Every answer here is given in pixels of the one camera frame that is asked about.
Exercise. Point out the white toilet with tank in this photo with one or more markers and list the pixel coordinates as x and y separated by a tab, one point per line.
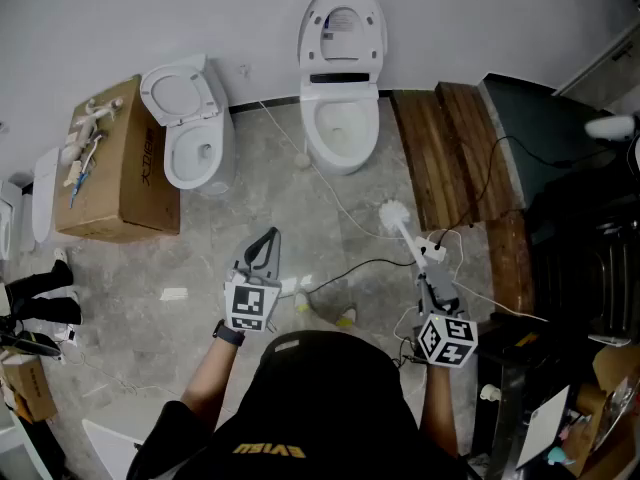
195	153

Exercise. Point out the white toilet brush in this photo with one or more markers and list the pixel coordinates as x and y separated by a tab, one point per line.
392	214

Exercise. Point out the person's right forearm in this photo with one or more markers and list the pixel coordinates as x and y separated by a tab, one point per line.
440	408

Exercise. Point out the person's shoe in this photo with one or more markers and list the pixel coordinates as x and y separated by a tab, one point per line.
346	318
301	302

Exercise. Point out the white flat board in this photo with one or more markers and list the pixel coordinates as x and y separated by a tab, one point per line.
542	428

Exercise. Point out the person's left forearm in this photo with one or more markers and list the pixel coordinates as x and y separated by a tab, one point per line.
210	383

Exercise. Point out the wooden plank platform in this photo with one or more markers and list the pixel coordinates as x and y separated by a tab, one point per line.
450	158

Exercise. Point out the large brown cardboard box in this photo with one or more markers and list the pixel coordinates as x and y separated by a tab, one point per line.
140	178

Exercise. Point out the pile of plumbing fittings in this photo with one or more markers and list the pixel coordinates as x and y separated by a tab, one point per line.
87	128

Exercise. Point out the dark grey raised platform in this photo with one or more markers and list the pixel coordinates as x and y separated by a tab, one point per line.
540	128

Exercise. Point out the black wristwatch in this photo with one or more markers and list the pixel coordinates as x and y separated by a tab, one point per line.
227	335

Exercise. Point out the white smart toilet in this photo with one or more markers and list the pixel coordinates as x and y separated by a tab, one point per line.
340	138

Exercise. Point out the white rounded appliance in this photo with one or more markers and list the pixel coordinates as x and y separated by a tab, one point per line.
610	127

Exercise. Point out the white power strip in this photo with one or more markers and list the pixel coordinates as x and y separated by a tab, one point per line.
431	249

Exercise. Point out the black plastic crate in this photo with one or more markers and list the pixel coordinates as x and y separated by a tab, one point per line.
575	268

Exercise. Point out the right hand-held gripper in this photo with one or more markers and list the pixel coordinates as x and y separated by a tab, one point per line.
445	338

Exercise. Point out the person's right shoe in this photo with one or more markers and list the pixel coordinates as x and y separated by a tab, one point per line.
346	318

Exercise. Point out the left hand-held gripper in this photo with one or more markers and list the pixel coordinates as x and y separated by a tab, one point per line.
250	303

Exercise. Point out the white ceramic fixture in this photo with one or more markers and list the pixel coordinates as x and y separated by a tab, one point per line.
10	218

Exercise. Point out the person's black shirt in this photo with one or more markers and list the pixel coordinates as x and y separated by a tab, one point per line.
325	408

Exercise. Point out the small brown cardboard box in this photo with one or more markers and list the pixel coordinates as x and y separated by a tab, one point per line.
32	388

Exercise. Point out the person's left shoe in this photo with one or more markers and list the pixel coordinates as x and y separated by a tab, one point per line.
301	302

